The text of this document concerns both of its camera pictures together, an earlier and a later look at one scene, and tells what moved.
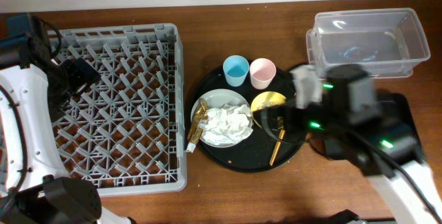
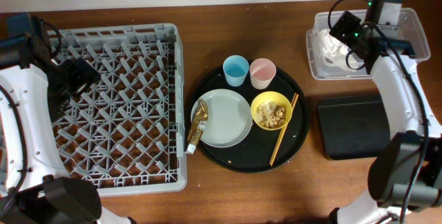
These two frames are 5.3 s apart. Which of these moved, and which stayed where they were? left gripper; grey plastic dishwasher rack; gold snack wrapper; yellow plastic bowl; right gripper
Moved: right gripper
Stayed: yellow plastic bowl; left gripper; grey plastic dishwasher rack; gold snack wrapper
